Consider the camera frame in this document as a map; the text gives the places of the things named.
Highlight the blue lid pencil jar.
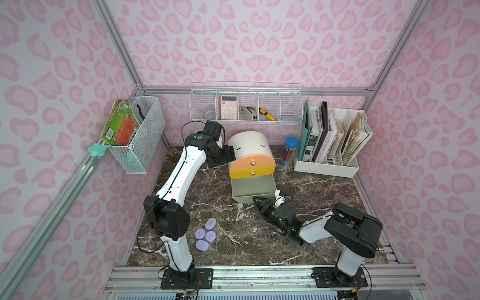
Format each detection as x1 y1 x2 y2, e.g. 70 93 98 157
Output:
281 136 299 170

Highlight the yellow drawer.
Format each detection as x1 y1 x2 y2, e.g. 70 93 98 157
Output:
229 164 276 180

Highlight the black book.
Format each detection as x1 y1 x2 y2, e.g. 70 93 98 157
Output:
312 101 329 163

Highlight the mint green wall hook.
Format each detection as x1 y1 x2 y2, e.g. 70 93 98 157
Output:
87 143 110 157

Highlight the white round drawer cabinet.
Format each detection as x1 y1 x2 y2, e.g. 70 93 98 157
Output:
227 131 273 160

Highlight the white wire wall shelf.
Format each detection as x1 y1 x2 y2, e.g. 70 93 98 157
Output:
189 85 305 124

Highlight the pink calculator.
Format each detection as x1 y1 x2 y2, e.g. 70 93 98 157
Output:
220 95 239 121

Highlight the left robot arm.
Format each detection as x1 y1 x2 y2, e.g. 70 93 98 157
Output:
144 120 235 284

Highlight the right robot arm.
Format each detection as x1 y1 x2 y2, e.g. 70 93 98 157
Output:
252 190 383 286

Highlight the white mesh side basket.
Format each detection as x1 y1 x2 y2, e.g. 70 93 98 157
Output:
108 96 166 175

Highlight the yellow utility knife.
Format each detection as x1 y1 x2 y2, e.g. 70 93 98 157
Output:
259 108 277 121

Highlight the tape roll in shelf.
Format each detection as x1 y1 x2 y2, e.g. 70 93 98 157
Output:
201 109 216 120

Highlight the grey stapler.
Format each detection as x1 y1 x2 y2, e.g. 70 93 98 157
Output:
239 106 258 121

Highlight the grey bottom drawer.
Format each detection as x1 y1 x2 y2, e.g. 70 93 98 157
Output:
231 175 276 205

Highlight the green folder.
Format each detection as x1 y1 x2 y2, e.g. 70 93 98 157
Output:
297 100 312 161

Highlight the pink white book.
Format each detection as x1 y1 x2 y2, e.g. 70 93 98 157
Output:
315 109 338 163

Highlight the orange top drawer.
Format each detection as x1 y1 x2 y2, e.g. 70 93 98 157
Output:
229 154 275 170

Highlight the aluminium front rail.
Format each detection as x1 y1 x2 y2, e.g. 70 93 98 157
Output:
101 264 431 300

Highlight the green red booklet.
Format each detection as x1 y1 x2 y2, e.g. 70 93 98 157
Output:
101 99 141 146

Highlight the white file organizer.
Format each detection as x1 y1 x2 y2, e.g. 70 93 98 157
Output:
293 108 366 178

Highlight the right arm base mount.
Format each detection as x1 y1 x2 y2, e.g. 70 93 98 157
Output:
311 266 369 290

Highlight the beige paper stack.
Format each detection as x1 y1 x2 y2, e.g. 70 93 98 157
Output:
340 111 374 166

